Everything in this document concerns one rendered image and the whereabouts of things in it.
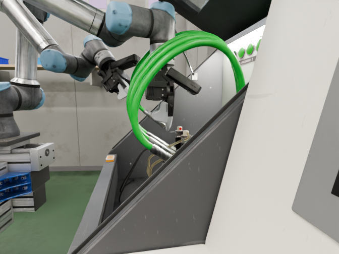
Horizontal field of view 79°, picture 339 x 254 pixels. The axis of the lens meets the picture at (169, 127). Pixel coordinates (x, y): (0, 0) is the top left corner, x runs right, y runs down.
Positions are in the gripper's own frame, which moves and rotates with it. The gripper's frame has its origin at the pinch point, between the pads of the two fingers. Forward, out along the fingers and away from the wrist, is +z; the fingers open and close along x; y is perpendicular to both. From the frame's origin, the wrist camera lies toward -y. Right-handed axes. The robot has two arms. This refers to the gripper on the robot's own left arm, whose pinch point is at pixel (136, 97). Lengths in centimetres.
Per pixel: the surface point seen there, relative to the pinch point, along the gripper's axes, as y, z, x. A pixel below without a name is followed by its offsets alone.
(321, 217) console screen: -21, 46, 42
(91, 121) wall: 151, -149, -186
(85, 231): 14.0, 32.5, 30.4
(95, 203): 17.0, 26.9, 21.8
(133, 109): -8.5, 20.7, 30.2
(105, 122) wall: 137, -135, -197
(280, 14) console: -34, 28, 33
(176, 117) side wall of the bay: -1.0, 5.6, -27.0
